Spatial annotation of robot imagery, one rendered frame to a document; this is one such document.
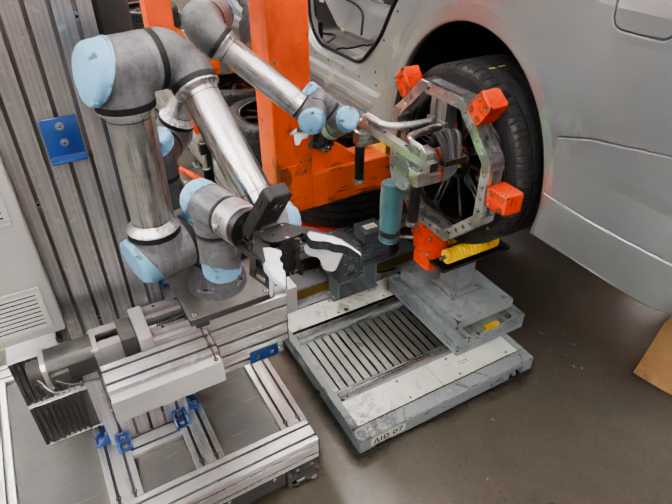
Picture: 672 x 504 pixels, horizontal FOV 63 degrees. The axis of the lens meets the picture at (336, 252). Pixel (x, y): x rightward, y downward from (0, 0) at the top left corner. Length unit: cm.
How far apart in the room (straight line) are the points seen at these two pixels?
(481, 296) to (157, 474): 142
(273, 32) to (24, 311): 118
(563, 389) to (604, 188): 104
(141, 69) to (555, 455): 182
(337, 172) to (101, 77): 141
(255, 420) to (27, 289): 85
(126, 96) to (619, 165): 119
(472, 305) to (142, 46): 168
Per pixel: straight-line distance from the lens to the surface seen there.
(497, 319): 243
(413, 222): 179
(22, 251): 141
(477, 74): 190
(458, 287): 239
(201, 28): 159
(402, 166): 190
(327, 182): 232
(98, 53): 109
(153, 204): 122
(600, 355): 264
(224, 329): 149
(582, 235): 173
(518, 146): 181
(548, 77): 171
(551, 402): 237
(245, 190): 109
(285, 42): 204
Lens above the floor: 171
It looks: 35 degrees down
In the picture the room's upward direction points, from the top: straight up
